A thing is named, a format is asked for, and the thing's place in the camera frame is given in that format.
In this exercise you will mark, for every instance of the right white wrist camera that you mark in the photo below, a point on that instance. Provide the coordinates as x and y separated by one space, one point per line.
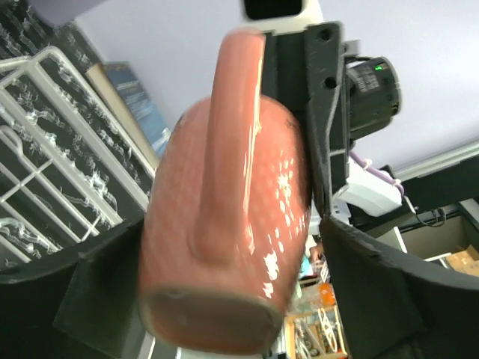
280 16

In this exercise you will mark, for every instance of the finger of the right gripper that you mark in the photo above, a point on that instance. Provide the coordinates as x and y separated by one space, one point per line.
305 72

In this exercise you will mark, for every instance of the salmon speckled ceramic mug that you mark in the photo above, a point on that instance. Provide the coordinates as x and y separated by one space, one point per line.
225 230

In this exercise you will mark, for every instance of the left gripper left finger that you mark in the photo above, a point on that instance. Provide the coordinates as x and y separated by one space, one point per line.
77 303

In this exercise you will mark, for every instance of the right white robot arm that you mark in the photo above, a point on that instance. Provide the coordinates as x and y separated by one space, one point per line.
367 188

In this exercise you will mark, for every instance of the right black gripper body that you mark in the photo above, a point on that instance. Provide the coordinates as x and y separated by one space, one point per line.
373 92

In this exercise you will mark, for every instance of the dark blue book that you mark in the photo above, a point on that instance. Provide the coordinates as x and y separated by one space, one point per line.
123 93

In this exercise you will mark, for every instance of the white wire dish rack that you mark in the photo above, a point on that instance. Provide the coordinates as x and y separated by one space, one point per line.
68 170

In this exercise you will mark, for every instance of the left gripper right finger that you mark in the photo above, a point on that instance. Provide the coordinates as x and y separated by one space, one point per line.
396 305

